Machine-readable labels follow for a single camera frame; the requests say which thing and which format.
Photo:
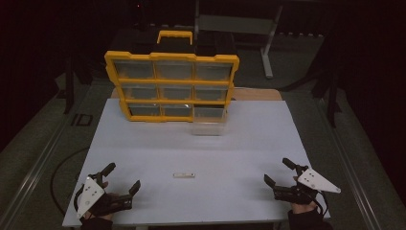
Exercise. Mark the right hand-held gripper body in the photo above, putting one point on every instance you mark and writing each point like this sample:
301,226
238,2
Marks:
311,182

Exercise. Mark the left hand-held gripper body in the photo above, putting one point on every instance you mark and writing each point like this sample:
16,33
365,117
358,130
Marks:
91,195

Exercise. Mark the small white bar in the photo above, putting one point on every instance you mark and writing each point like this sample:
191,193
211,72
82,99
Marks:
184,175

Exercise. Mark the clear plastic drawer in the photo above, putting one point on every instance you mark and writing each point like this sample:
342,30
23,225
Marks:
209,127

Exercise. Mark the yellow drawer organizer cabinet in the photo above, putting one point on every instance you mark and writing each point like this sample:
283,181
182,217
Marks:
174,81

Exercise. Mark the person's left hand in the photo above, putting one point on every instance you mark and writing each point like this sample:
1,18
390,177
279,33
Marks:
99,216

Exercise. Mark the person's right hand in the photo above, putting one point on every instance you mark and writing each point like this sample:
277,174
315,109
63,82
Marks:
303,208

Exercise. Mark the black stand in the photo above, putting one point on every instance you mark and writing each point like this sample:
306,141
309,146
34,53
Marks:
69,86
332,96

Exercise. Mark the grey metal stand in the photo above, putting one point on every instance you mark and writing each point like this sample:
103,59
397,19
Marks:
237,24

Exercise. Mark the metal floor rail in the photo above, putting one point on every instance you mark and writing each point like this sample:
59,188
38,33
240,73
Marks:
351,172
35,166

